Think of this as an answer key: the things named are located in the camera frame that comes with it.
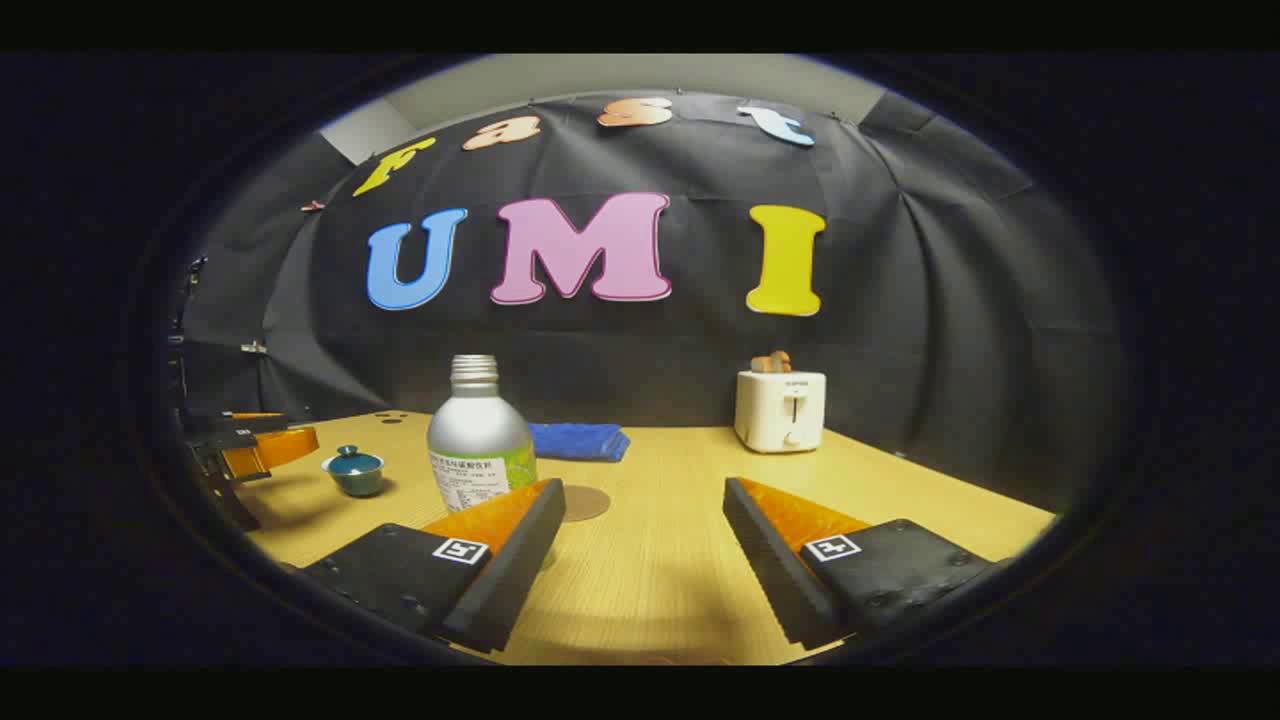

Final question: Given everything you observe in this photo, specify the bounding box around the brown round coaster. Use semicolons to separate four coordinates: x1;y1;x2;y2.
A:
560;485;612;523

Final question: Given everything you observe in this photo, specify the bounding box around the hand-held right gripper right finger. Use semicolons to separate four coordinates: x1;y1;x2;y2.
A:
722;477;1001;651

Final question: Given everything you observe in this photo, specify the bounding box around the white toaster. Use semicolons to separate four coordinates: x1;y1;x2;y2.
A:
734;370;828;455

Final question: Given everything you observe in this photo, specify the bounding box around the black backdrop cloth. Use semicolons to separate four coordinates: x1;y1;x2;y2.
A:
178;92;1129;513

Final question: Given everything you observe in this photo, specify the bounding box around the teal teacup lid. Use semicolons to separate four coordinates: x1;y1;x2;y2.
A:
321;445;386;477

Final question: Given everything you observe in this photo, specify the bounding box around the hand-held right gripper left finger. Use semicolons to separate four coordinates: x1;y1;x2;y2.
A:
300;478;567;656

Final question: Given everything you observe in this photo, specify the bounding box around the teal teacup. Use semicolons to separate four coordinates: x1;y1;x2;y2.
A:
327;466;385;498

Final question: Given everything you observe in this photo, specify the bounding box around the silver water bottle green label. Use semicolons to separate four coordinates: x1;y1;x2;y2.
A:
427;354;539;515

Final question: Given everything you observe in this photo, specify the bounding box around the blue folded towel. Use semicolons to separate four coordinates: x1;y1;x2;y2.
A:
527;423;632;464

